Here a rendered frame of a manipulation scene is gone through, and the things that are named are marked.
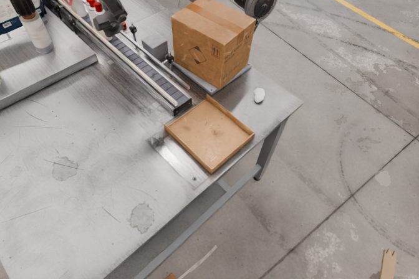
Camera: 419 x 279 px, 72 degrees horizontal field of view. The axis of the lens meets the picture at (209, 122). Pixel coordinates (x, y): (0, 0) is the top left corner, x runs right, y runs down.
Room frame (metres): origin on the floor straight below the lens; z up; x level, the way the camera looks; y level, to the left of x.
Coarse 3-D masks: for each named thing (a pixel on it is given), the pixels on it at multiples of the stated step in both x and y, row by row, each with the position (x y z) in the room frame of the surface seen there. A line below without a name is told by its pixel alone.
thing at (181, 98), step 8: (56, 0) 1.58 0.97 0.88; (64, 8) 1.50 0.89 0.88; (88, 16) 1.44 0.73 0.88; (112, 40) 1.24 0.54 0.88; (120, 40) 1.24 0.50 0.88; (120, 48) 1.18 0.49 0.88; (128, 48) 1.19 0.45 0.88; (128, 56) 1.12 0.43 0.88; (136, 56) 1.13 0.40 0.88; (136, 64) 1.07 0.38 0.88; (144, 64) 1.07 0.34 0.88; (136, 72) 1.01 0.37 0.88; (144, 72) 1.02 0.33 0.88; (152, 72) 1.02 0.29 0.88; (144, 80) 0.97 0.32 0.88; (160, 80) 0.97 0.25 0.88; (168, 88) 0.92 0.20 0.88; (176, 88) 0.92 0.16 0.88; (176, 96) 0.88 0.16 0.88; (184, 96) 0.88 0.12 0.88
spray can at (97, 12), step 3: (96, 3) 1.25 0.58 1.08; (99, 3) 1.25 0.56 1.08; (96, 6) 1.23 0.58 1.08; (99, 6) 1.24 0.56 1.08; (96, 9) 1.24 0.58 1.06; (99, 9) 1.24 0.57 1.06; (102, 9) 1.25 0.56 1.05; (96, 12) 1.23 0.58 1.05; (99, 12) 1.23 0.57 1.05; (102, 12) 1.24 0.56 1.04; (96, 15) 1.23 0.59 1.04; (102, 30) 1.23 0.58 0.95; (102, 33) 1.23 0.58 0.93; (102, 36) 1.23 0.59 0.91; (105, 36) 1.23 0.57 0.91; (108, 39) 1.23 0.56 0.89; (111, 39) 1.24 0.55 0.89
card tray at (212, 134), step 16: (208, 96) 0.90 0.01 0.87; (192, 112) 0.83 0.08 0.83; (208, 112) 0.83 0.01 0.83; (224, 112) 0.83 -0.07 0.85; (176, 128) 0.73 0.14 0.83; (192, 128) 0.74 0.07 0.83; (208, 128) 0.74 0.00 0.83; (224, 128) 0.75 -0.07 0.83; (240, 128) 0.75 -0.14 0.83; (192, 144) 0.65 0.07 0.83; (208, 144) 0.66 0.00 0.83; (224, 144) 0.66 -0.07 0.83; (240, 144) 0.65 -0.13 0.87; (208, 160) 0.58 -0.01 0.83; (224, 160) 0.58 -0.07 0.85
